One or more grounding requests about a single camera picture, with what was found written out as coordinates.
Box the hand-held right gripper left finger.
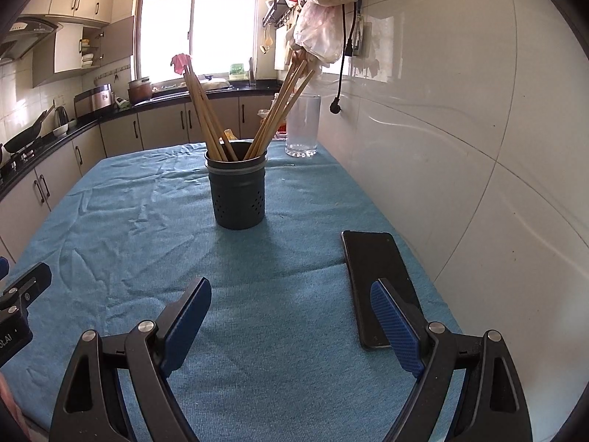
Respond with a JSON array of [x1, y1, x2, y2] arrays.
[[48, 277, 213, 442]]

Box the translucent pink plastic bag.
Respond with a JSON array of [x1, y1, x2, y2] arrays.
[[288, 2, 346, 66]]

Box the dark perforated utensil holder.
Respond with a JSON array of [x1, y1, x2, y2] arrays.
[[204, 142, 268, 230]]

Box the steel range hood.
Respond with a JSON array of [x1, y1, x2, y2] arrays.
[[0, 16, 63, 63]]

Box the black smartphone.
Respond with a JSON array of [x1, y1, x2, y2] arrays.
[[341, 230, 426, 350]]

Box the bunch of chopsticks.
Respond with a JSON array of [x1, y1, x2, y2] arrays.
[[183, 53, 323, 163]]

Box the open cabinet with dishes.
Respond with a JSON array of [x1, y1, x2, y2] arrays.
[[32, 15, 136, 88]]

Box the black frying pan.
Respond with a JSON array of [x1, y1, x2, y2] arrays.
[[2, 106, 56, 154]]

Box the silver rice cooker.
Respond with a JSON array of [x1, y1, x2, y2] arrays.
[[74, 84, 115, 118]]

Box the blue table cloth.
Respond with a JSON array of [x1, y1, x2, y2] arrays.
[[0, 140, 465, 442]]

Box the black kitchen countertop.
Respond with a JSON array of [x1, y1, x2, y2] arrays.
[[0, 80, 283, 199]]

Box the clear glass mug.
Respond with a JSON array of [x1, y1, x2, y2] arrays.
[[285, 95, 321, 158]]

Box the hanging cutting board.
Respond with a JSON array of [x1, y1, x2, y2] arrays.
[[275, 25, 289, 72]]

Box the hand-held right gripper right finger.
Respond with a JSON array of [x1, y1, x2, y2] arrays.
[[369, 278, 535, 442]]

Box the black power cable with plug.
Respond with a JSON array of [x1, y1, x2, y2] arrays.
[[329, 2, 360, 116]]

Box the white wall socket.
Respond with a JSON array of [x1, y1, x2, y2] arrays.
[[354, 14, 374, 58]]

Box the beige lower kitchen cabinets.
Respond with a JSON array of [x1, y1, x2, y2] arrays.
[[0, 92, 283, 263]]

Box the kitchen window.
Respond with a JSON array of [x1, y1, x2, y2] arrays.
[[135, 0, 258, 84]]

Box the brown cooking pot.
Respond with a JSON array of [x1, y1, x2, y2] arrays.
[[128, 77, 152, 104]]

